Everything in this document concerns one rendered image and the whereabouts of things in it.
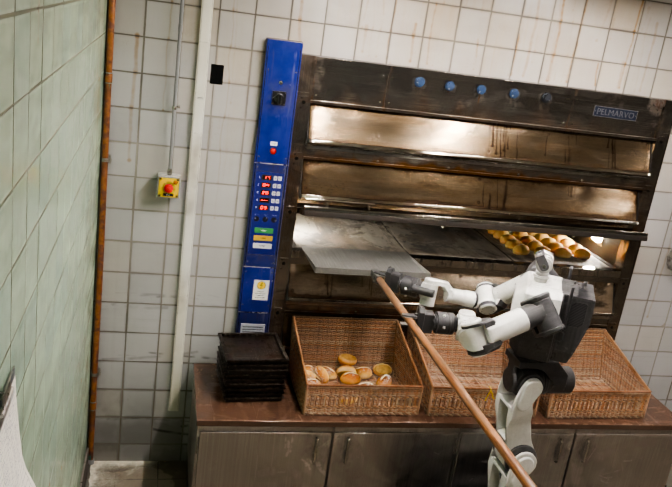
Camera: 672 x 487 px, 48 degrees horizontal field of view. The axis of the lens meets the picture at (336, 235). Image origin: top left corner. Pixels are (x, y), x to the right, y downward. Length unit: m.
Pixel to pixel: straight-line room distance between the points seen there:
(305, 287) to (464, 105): 1.16
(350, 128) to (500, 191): 0.85
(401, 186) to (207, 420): 1.41
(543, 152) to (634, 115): 0.51
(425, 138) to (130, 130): 1.36
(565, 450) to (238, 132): 2.18
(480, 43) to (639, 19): 0.81
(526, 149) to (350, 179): 0.89
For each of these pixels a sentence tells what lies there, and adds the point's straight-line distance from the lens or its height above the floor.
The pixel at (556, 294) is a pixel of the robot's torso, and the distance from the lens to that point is 3.00.
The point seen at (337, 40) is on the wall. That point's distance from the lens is 3.48.
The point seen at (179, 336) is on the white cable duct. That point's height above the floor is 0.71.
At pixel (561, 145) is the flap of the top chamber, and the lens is 3.95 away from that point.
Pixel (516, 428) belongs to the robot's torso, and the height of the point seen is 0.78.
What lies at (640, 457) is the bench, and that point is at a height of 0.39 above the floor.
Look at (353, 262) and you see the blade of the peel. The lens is 3.58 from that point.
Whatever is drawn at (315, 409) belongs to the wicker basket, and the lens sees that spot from 3.46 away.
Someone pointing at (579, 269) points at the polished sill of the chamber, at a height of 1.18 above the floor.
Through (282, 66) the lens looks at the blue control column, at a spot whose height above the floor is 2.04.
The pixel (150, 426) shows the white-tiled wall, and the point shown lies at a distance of 4.01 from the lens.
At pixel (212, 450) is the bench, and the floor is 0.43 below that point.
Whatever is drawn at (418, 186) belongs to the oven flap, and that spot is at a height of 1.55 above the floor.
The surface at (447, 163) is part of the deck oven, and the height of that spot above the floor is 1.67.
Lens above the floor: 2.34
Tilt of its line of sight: 17 degrees down
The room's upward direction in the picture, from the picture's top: 8 degrees clockwise
